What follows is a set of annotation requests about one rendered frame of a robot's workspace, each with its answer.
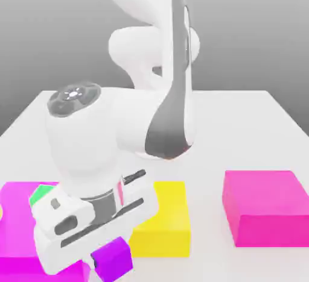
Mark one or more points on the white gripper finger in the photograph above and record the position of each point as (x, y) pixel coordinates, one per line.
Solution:
(88, 262)

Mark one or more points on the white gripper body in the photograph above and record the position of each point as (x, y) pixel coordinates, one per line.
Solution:
(72, 253)

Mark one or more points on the small purple cube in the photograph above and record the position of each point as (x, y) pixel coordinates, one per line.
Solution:
(113, 259)

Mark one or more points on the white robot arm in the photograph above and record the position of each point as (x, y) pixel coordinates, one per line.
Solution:
(84, 142)

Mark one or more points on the small green cube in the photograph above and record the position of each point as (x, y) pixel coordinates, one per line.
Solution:
(39, 194)

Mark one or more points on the small yellow cube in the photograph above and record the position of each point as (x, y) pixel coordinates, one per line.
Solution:
(1, 211)

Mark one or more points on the large magenta box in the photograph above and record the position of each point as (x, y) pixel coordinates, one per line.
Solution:
(17, 238)

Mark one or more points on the large yellow box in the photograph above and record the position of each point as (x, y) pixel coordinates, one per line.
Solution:
(166, 226)

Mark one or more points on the large pink box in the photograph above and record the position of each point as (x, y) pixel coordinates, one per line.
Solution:
(265, 204)

